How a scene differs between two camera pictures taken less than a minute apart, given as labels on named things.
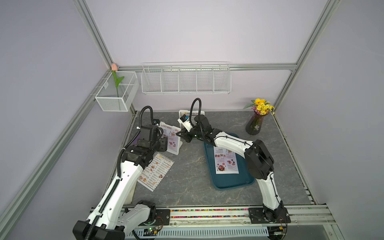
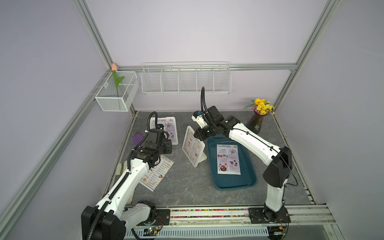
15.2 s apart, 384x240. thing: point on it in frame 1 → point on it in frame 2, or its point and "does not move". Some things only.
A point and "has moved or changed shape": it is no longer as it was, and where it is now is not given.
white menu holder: [192, 114] → [193, 148]
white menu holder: [174, 143] has moved or changed shape
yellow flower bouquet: [260, 106] does not move
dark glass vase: [254, 125] does not move
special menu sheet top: [172, 137] has moved or changed shape
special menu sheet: [225, 161] does not move
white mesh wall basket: [117, 90] does not move
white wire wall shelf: [210, 77] does not move
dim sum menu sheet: [152, 174] does not move
